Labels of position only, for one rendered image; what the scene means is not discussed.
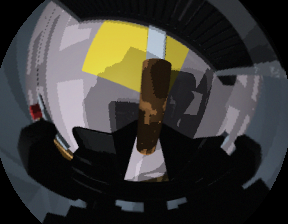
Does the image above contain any orange-brown wooden bar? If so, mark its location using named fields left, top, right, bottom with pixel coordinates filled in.
left=56, top=144, right=72, bottom=161

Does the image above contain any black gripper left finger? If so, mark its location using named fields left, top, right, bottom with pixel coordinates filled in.
left=72, top=120, right=139, bottom=180

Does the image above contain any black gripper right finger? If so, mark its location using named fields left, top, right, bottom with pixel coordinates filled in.
left=159, top=124, right=225, bottom=181

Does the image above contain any long tan wooden bar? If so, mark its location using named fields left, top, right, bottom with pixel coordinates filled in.
left=39, top=117, right=73, bottom=159

